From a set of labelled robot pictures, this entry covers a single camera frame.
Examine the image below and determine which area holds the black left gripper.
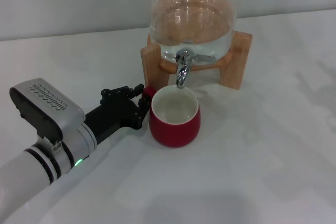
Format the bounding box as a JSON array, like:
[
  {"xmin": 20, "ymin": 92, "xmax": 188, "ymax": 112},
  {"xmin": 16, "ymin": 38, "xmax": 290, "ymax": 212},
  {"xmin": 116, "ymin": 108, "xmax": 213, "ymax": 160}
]
[{"xmin": 83, "ymin": 83, "xmax": 151, "ymax": 146}]

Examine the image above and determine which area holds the red ceramic cup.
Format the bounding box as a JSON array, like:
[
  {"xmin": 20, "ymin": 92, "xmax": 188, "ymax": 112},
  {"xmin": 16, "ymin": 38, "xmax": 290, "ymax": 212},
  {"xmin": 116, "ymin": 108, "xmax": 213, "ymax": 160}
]
[{"xmin": 142, "ymin": 85, "xmax": 202, "ymax": 146}]

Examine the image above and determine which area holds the chrome faucet tap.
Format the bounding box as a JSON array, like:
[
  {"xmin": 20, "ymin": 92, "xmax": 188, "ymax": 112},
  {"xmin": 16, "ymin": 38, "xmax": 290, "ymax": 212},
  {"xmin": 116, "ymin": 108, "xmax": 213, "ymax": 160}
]
[{"xmin": 175, "ymin": 48, "xmax": 218, "ymax": 89}]

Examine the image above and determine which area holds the wooden dispenser stand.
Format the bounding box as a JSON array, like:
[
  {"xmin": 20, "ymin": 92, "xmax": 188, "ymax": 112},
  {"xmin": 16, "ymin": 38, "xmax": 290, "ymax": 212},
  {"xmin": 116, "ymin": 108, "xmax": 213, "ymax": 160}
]
[{"xmin": 140, "ymin": 31, "xmax": 253, "ymax": 103}]

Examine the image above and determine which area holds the glass water dispenser jar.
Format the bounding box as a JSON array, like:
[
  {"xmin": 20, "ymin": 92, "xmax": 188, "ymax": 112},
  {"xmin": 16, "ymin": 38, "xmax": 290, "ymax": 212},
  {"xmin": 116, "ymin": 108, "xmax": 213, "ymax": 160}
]
[{"xmin": 145, "ymin": 0, "xmax": 241, "ymax": 66}]

